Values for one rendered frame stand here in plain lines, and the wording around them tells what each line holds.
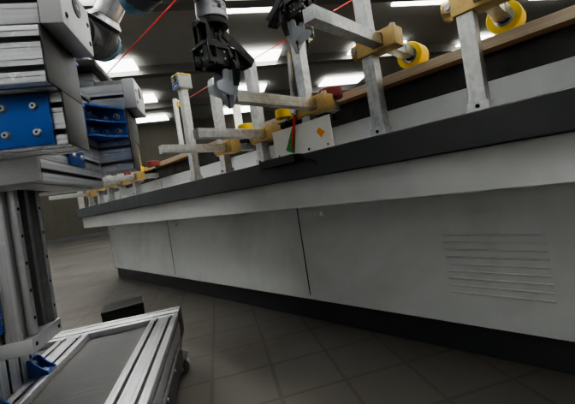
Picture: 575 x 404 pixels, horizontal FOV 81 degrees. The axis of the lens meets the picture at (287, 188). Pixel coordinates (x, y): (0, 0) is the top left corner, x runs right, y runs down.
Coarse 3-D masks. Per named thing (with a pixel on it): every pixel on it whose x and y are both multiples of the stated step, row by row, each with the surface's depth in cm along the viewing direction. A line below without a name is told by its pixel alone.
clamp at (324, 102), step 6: (318, 96) 105; (324, 96) 104; (330, 96) 106; (318, 102) 105; (324, 102) 104; (330, 102) 106; (318, 108) 106; (324, 108) 104; (330, 108) 106; (300, 114) 111; (306, 114) 109; (312, 114) 110; (318, 114) 111
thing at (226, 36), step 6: (222, 30) 84; (222, 36) 83; (228, 36) 84; (228, 42) 84; (234, 42) 86; (234, 48) 86; (240, 48) 87; (240, 54) 87; (246, 54) 88; (240, 60) 89; (246, 60) 88; (252, 60) 90; (240, 66) 90; (246, 66) 90
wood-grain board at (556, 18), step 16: (544, 16) 79; (560, 16) 77; (512, 32) 84; (528, 32) 81; (544, 32) 82; (496, 48) 88; (432, 64) 97; (448, 64) 96; (384, 80) 108; (400, 80) 106; (352, 96) 117; (176, 160) 210
